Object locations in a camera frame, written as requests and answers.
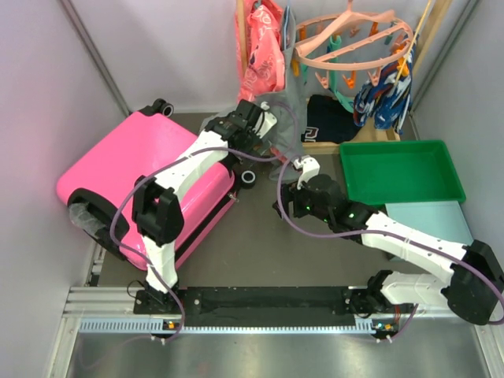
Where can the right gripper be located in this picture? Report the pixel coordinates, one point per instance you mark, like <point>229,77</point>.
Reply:
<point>291,194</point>

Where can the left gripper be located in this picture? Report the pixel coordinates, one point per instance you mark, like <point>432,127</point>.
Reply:
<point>260,149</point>

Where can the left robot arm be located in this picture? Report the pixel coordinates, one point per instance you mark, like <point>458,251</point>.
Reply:
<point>157,203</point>

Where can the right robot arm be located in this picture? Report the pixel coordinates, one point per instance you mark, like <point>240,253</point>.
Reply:
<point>466,279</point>

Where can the grey hanging garment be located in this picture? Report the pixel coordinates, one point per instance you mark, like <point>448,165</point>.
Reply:
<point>289,105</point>

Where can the green plastic tray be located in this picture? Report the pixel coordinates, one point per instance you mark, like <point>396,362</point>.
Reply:
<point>382,173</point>

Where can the dark navy folded garment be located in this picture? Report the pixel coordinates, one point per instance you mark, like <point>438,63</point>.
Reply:
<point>328,121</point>

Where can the wooden clothes rack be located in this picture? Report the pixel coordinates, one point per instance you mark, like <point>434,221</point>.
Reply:
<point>428,26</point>

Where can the coral patterned jacket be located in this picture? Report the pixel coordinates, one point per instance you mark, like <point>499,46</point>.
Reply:
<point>260,59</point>

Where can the blue white patterned garment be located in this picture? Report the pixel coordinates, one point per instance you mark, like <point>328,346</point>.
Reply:
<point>388,102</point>

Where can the light blue plastic tray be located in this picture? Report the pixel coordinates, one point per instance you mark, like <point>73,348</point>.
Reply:
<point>444,220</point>

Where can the teal round clothes hanger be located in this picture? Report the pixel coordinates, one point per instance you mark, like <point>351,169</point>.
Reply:
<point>334,75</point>

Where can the pink round clothes hanger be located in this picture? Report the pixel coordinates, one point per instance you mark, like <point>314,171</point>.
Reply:
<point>400,43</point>

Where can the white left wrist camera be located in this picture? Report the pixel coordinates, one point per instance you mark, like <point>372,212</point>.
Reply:
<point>266,121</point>

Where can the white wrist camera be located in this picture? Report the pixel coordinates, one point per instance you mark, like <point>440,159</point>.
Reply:
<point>308,167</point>
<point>266,121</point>

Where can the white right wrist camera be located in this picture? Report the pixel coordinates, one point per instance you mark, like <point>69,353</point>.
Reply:
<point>308,167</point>

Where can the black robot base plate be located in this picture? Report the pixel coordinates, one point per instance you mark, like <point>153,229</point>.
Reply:
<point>269,306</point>

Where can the aluminium rail frame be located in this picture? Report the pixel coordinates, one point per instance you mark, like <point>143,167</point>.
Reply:
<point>110,310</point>

